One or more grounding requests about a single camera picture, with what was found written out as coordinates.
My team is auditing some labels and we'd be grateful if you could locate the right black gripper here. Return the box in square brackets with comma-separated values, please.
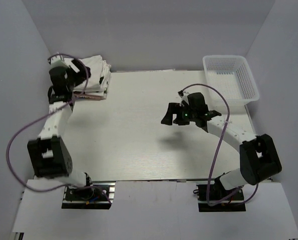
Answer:
[161, 103, 197, 126]

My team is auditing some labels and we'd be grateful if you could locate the white green Charlie Brown t-shirt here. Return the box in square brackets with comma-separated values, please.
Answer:
[80, 55, 111, 93]

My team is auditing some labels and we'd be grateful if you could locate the white t-shirt stack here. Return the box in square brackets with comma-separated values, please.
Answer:
[74, 87, 108, 101]

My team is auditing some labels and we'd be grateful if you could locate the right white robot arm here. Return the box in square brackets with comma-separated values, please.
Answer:
[161, 92, 282, 200]

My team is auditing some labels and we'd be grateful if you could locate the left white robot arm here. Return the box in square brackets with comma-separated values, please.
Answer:
[27, 53, 94, 200]

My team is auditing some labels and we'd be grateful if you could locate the white plastic mesh basket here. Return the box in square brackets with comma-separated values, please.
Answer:
[202, 55, 259, 108]

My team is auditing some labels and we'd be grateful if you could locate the white table board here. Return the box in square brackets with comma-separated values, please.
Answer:
[35, 70, 272, 181]

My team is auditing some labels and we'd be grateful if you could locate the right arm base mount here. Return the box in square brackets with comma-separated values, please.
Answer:
[193, 184, 246, 213]

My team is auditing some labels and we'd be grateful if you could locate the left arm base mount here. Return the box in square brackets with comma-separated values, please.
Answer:
[62, 182, 116, 210]

